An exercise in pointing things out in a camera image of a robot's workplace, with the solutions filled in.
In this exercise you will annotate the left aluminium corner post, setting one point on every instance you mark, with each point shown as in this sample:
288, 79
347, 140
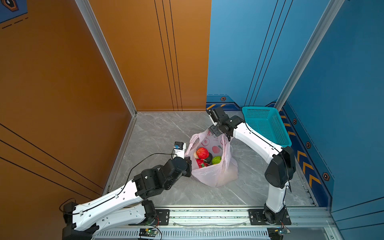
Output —
101, 42

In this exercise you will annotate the aluminium corner post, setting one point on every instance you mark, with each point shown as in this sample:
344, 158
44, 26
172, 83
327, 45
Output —
101, 42
318, 34

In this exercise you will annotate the green apple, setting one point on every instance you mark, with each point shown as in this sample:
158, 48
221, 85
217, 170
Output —
216, 160

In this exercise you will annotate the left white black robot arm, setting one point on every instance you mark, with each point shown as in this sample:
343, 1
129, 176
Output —
128, 205

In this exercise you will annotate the teal plastic mesh basket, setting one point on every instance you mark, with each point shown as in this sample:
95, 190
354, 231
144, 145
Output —
267, 122

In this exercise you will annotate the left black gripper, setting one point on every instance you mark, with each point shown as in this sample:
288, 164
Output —
187, 162

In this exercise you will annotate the pink plastic bag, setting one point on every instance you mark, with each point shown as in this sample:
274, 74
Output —
212, 175

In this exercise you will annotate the left green circuit board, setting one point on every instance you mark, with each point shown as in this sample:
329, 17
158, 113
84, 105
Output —
148, 234

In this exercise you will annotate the red dragon fruit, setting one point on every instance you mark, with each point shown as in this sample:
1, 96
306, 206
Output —
201, 153

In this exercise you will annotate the right aluminium corner post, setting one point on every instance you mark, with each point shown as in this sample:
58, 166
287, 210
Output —
318, 34

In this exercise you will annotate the aluminium front rail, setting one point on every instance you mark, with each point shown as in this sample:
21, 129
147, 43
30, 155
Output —
232, 223

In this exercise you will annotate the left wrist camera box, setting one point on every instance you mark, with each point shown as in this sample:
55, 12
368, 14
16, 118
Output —
179, 150

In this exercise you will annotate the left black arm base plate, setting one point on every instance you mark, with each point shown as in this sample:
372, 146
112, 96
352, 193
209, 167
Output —
160, 218

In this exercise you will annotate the right small circuit board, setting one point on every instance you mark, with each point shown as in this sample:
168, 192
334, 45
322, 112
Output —
278, 233

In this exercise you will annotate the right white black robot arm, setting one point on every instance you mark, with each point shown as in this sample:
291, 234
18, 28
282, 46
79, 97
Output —
280, 160

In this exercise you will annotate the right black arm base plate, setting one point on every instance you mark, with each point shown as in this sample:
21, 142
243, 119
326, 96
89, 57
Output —
259, 217

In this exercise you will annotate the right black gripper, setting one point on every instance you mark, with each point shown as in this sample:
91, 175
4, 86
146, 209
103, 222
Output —
213, 132

